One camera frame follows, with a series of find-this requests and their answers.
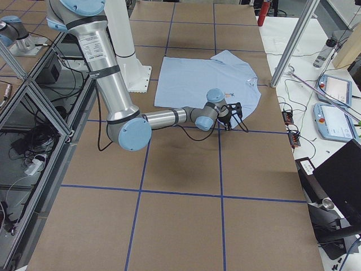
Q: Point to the light blue t-shirt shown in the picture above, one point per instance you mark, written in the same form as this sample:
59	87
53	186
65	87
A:
185	82

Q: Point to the lower teach pendant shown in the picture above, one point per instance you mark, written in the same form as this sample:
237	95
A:
333	124

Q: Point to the aluminium frame post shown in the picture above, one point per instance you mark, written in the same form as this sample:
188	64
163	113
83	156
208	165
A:
295	37

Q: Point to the black box with white label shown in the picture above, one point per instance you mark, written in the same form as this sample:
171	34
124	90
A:
313	189

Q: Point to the upper teach pendant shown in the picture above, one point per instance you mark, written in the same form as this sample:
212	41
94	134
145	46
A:
337	89

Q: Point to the upper orange circuit board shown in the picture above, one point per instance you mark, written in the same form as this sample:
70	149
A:
287	117

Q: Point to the lower orange circuit board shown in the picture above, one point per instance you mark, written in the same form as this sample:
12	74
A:
294	140

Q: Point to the wooden block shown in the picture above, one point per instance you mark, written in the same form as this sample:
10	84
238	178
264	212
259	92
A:
349	51

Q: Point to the black monitor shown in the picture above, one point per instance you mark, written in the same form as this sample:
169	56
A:
339	177

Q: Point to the orange circuit board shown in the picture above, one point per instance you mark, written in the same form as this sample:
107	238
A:
294	140
287	117

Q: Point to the white pedestal column with base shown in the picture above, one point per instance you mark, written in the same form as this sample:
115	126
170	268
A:
136	75

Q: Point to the grey water bottle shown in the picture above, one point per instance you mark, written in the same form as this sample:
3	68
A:
325	52

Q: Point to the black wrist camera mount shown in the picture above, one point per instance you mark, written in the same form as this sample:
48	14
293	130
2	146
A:
235	109

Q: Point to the aluminium side frame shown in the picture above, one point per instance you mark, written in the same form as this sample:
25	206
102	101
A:
50	100

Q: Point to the teach pendant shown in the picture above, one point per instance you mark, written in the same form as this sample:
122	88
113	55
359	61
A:
337	89
333	124

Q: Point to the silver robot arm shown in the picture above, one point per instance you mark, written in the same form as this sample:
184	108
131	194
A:
126	125
15	36

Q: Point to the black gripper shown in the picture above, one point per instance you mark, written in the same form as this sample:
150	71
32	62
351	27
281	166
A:
224	117

